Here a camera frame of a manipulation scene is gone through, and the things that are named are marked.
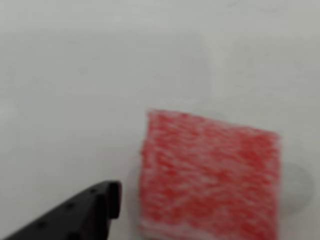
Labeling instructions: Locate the red foam cube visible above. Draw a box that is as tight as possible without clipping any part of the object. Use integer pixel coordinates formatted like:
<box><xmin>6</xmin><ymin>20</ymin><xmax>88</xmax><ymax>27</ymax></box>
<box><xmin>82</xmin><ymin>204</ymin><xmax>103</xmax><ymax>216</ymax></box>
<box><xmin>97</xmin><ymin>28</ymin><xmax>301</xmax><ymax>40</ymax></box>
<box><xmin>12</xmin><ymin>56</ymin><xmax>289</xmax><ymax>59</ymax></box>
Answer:
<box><xmin>136</xmin><ymin>107</ymin><xmax>281</xmax><ymax>240</ymax></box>

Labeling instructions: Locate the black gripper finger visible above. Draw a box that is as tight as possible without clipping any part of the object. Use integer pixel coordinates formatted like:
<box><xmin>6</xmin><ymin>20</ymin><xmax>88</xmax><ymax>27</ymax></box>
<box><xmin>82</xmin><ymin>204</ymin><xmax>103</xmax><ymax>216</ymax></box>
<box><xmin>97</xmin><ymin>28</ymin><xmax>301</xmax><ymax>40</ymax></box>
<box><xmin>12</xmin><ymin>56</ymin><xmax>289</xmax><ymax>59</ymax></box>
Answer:
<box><xmin>0</xmin><ymin>180</ymin><xmax>123</xmax><ymax>240</ymax></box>

